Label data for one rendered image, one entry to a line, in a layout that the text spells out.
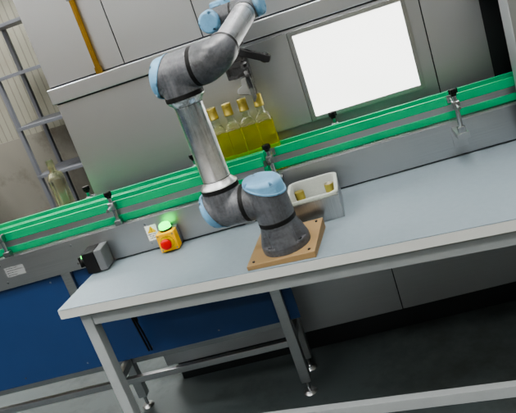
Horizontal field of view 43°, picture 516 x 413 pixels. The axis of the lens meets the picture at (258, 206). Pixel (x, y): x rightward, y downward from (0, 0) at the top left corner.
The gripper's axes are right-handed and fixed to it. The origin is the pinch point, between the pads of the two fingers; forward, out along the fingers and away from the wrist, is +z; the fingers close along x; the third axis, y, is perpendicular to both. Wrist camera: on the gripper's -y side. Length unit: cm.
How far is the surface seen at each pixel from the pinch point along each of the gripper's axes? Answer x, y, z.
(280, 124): -12.2, -3.8, 14.8
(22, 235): 12, 98, 21
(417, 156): 6, -48, 36
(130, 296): 51, 51, 40
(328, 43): -12.1, -29.4, -8.9
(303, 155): 4.1, -10.1, 24.6
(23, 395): -41, 166, 115
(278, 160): 3.7, -0.8, 23.7
